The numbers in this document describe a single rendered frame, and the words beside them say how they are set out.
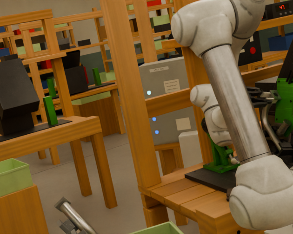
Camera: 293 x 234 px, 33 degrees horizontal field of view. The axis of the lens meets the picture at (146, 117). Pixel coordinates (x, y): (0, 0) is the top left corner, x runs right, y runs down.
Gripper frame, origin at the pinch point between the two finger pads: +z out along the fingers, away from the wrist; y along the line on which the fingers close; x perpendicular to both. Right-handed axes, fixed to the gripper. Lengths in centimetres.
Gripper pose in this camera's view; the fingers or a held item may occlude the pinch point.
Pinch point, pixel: (269, 97)
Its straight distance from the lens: 235.7
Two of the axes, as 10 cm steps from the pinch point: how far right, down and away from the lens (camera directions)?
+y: -2.7, -7.6, 5.9
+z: 9.0, 0.1, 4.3
